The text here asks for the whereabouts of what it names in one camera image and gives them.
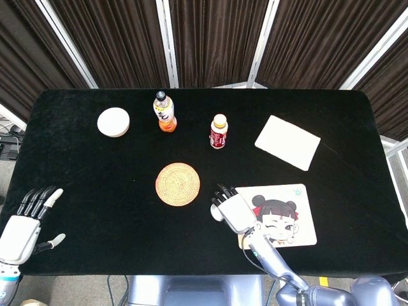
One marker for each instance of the black velvet tablecloth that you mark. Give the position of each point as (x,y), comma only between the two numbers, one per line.
(111,178)

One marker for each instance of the white metal frame post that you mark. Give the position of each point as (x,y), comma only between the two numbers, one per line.
(396,178)
(68,44)
(373,54)
(261,41)
(11,116)
(168,44)

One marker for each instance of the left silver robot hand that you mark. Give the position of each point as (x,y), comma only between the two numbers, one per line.
(19,236)

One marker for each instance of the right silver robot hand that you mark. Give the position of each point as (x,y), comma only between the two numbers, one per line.
(237,213)

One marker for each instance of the red label bottle yellow cap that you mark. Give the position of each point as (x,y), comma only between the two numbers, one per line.
(218,135)

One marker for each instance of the silver robot torso base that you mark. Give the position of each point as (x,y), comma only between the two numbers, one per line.
(194,290)

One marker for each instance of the white ceramic bowl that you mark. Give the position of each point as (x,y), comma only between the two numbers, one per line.
(113,122)

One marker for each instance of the round woven straw coaster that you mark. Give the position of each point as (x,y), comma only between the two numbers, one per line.
(177,184)

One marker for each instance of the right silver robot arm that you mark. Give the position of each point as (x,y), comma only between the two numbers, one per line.
(274,259)

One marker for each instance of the brown pleated curtain panel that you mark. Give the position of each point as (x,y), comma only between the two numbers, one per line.
(114,41)
(28,54)
(318,38)
(213,41)
(389,95)

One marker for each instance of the cartoon girl mouse pad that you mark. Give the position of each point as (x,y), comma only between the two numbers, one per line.
(299,229)

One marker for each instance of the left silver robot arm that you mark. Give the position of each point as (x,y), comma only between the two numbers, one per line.
(6,287)

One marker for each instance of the white folded cloth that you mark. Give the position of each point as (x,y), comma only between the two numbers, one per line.
(287,141)

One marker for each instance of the orange drink bottle black cap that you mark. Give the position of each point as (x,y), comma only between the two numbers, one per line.
(165,118)

